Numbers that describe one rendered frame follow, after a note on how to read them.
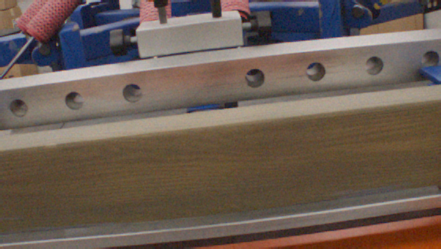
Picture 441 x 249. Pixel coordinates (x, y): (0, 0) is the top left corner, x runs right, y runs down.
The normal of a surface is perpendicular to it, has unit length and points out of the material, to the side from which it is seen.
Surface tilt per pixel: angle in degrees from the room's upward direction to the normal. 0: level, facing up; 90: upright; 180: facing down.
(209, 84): 90
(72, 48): 90
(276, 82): 90
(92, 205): 90
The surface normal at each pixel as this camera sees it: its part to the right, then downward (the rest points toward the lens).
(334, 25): -0.47, 0.37
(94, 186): 0.04, 0.37
